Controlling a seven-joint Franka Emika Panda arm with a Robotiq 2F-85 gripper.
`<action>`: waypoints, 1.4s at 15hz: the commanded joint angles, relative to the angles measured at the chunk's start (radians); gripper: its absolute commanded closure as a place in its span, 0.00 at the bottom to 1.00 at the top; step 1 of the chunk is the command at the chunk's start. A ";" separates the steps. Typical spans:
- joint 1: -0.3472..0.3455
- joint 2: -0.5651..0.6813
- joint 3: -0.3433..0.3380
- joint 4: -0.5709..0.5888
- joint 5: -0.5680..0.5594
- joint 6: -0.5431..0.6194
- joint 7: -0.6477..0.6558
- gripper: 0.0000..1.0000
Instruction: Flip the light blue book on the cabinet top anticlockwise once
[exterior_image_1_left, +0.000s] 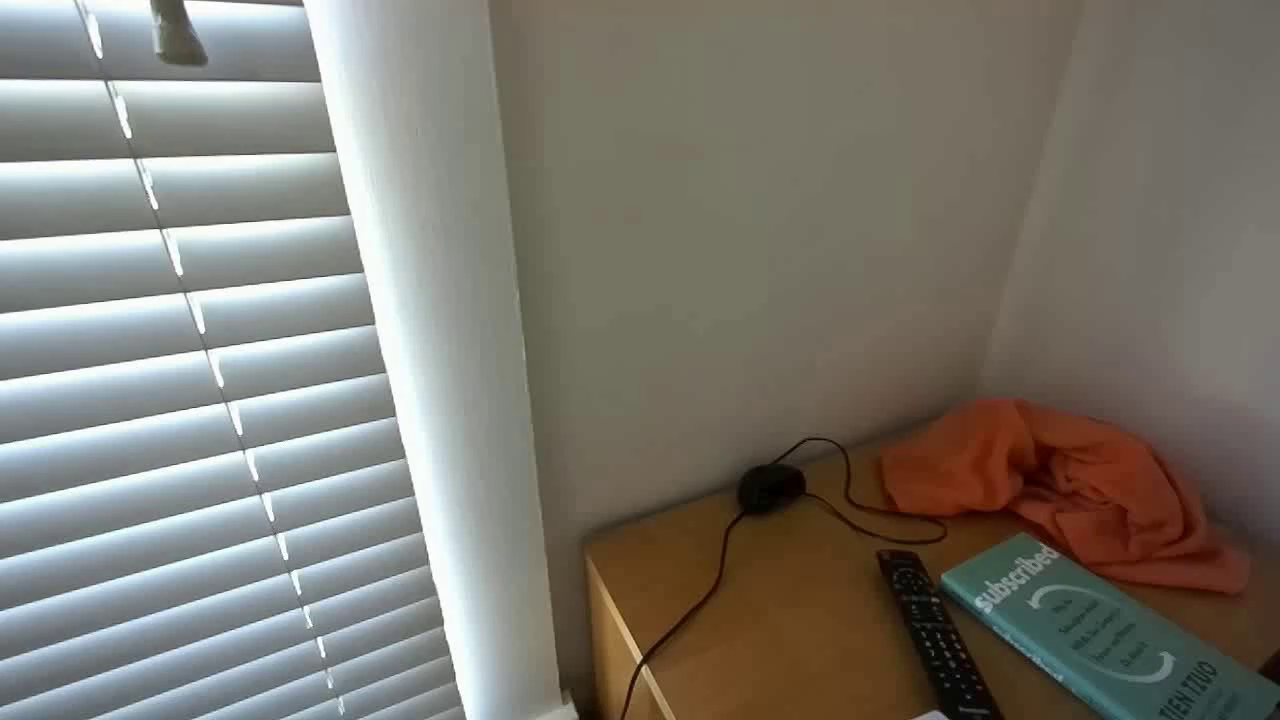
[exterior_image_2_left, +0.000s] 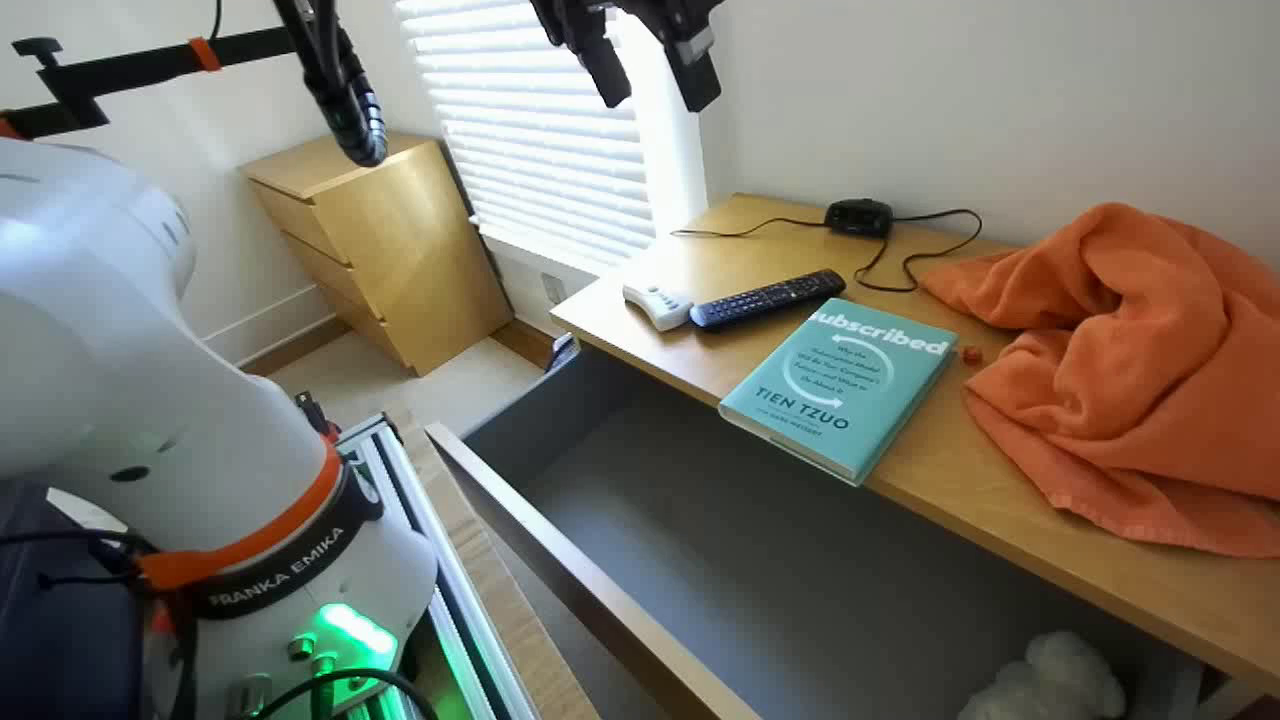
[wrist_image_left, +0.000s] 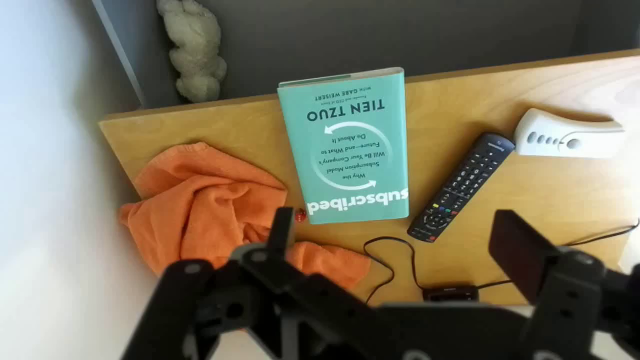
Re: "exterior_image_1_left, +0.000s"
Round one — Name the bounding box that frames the thin black cable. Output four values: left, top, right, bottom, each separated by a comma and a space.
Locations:
614, 434, 953, 720

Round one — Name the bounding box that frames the black remote control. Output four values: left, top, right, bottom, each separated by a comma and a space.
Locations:
871, 544, 1007, 720

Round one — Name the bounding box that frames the white window frame column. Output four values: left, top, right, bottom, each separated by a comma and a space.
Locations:
302, 0, 585, 720

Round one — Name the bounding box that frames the white slatted window blind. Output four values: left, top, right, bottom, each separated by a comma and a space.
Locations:
0, 0, 472, 720

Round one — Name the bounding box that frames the light wooden cabinet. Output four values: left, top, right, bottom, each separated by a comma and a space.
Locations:
579, 434, 1280, 720

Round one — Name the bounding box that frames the light blue book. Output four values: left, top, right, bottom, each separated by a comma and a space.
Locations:
938, 532, 1280, 720

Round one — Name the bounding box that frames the small black round device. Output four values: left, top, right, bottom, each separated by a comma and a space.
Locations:
737, 459, 811, 519

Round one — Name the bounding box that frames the orange towel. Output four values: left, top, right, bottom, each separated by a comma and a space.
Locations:
878, 396, 1257, 602

